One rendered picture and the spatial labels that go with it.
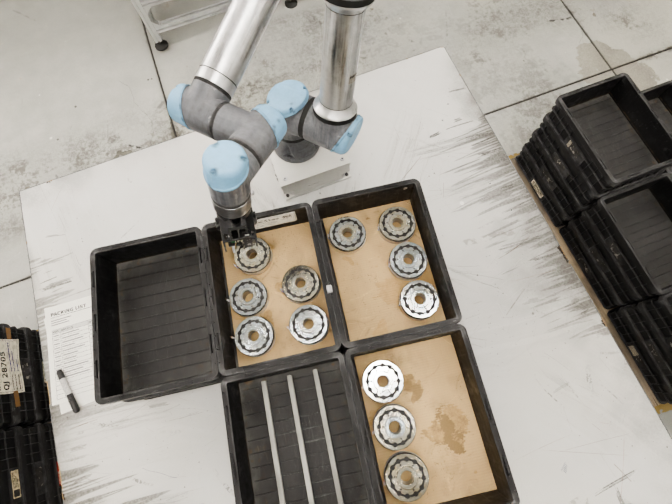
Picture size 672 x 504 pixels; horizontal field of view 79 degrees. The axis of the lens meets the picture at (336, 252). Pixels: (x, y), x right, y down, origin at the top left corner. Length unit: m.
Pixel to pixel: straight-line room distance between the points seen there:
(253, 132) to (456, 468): 0.89
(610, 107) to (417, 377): 1.41
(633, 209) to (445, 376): 1.18
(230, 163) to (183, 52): 2.20
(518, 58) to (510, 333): 1.83
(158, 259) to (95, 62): 1.96
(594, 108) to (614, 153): 0.21
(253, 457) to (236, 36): 0.94
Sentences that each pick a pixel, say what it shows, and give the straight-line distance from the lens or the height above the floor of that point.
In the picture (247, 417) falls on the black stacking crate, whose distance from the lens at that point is 1.14.
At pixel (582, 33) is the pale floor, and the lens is 3.03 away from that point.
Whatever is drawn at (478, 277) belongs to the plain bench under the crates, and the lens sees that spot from 1.32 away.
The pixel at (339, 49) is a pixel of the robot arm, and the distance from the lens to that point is 0.99.
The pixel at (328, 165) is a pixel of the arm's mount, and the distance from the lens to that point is 1.30.
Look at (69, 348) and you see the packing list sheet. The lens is 1.50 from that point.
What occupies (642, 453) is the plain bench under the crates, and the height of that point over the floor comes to 0.70.
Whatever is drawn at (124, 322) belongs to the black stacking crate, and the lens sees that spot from 1.28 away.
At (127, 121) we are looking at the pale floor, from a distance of 2.70.
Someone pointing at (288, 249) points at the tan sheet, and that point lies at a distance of 1.17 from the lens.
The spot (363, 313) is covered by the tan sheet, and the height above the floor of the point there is 0.83.
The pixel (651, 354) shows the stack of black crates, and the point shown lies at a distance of 2.01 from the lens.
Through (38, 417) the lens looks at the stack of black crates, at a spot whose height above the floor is 0.26.
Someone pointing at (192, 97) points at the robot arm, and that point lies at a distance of 0.84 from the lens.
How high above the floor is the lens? 1.93
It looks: 72 degrees down
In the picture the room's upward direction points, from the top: 9 degrees counter-clockwise
